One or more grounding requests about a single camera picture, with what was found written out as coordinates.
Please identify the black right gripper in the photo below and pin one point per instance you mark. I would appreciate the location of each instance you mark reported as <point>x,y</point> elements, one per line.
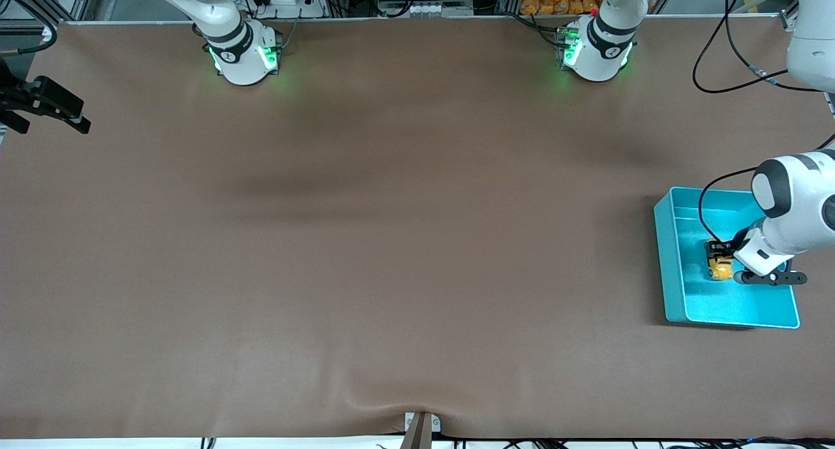
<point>19,97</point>

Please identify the yellow beetle toy car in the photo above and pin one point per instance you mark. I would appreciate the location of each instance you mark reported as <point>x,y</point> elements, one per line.
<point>719,269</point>

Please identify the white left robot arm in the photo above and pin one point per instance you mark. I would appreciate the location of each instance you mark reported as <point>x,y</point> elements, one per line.
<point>597,51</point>

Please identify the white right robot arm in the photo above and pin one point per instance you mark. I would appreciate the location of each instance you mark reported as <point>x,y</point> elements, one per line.
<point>241,51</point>

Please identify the teal plastic storage bin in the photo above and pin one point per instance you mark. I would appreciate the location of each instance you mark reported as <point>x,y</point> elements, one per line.
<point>717,299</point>

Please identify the brown table mat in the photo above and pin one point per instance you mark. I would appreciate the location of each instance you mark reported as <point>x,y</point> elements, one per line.
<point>391,240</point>

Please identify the table edge clamp bracket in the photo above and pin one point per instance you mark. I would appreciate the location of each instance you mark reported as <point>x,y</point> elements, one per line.
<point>421,429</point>

